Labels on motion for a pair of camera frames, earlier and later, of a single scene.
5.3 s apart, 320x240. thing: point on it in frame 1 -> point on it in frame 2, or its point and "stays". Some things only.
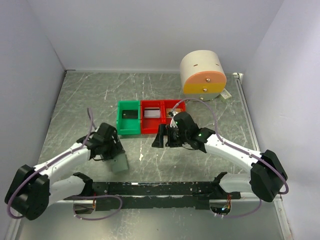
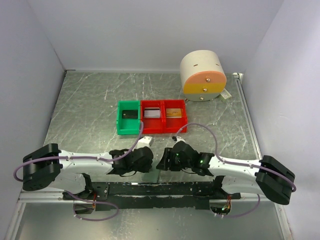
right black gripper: (158, 142) -> (165, 164)
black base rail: (157, 195) stays
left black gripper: (117, 148) -> (146, 168)
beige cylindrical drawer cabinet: (202, 75) stays
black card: (130, 114) stays
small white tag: (226, 94) stays
